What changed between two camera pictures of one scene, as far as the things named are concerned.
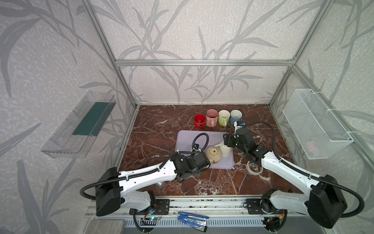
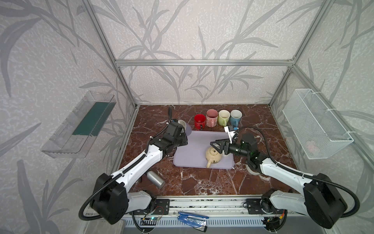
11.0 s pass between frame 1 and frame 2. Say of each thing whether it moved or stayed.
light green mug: stayed
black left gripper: moved
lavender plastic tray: stayed
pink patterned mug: stayed
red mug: stayed
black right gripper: moved
